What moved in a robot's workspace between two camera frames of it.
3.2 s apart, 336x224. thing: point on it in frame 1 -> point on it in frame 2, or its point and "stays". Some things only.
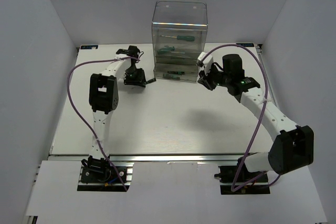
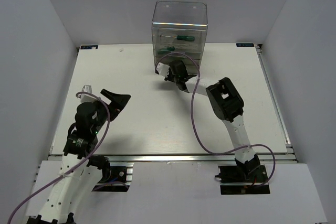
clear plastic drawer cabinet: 179,31 stays
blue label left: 88,46 stays
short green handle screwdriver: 184,38 stays
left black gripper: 138,81 -> 118,102
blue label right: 245,44 stays
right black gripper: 205,80 -> 168,77
